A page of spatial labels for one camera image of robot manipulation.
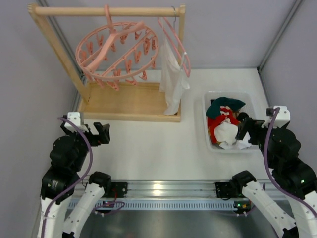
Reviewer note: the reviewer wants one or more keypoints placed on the clear plastic bin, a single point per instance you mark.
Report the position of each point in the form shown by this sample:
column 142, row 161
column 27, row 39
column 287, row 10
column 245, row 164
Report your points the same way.
column 251, row 108

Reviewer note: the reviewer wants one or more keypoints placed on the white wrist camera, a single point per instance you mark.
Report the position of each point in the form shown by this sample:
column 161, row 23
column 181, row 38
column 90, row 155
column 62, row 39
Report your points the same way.
column 279, row 116
column 77, row 120

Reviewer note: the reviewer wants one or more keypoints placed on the white shirt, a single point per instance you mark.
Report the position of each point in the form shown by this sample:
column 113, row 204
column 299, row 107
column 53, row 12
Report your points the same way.
column 173, row 82

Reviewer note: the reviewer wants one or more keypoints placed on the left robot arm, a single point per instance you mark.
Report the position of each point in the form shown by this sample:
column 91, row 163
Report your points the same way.
column 71, row 160

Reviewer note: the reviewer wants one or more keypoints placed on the black sock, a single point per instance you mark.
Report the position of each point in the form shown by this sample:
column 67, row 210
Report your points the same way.
column 243, row 117

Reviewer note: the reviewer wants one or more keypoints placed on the pink clothes hanger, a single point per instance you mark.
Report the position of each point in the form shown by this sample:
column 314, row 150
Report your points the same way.
column 178, row 45

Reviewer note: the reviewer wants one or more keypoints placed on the red sock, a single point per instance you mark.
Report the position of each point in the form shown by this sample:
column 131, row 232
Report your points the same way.
column 213, row 123

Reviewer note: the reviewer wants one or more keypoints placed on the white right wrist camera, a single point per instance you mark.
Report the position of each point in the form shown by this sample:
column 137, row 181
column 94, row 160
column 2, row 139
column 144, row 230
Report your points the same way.
column 279, row 116

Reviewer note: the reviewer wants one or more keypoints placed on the aluminium frame rail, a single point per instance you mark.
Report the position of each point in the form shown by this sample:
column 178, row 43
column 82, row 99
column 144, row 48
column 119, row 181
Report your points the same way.
column 163, row 195

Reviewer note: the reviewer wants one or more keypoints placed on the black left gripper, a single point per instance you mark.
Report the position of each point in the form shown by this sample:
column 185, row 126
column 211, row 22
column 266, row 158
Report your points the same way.
column 96, row 135

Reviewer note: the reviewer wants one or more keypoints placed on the pink round clip hanger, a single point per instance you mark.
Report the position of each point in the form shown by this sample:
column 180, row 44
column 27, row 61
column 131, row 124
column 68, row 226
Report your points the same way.
column 117, row 52

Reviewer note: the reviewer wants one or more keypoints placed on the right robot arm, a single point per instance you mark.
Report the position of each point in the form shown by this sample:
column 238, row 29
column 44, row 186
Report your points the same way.
column 290, row 175

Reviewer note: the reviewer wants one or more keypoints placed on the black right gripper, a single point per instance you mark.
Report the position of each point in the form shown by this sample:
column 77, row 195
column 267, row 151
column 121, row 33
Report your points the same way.
column 251, row 128

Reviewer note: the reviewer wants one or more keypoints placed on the white sock in bin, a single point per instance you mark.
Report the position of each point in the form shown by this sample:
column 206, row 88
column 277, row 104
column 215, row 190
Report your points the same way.
column 244, row 143

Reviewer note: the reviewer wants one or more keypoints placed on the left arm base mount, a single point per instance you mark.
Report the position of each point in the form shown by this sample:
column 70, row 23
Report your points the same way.
column 111, row 203

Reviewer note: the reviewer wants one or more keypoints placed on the wooden clothes rack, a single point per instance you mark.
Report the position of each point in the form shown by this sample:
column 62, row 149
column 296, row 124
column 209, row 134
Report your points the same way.
column 142, row 102

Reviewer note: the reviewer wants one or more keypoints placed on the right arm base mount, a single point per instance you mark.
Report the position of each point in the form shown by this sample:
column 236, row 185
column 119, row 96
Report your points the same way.
column 226, row 191

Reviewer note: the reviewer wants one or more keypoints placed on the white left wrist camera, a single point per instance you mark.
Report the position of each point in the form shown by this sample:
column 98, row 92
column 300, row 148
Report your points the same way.
column 77, row 120

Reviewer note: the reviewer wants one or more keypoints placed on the dark green christmas sock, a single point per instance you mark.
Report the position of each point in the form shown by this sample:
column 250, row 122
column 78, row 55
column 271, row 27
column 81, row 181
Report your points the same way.
column 220, row 103

